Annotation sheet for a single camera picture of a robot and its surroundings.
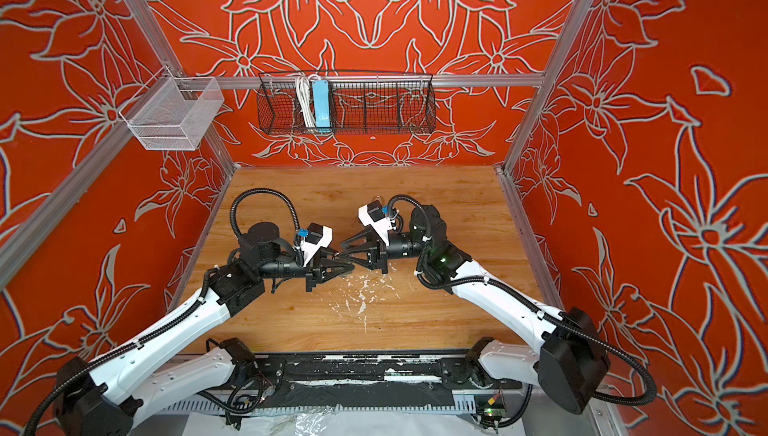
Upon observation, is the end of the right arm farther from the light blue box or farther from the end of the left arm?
the light blue box

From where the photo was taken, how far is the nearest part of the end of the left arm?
583 millimetres

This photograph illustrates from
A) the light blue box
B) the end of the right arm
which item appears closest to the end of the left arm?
the end of the right arm

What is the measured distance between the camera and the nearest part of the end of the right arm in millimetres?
582
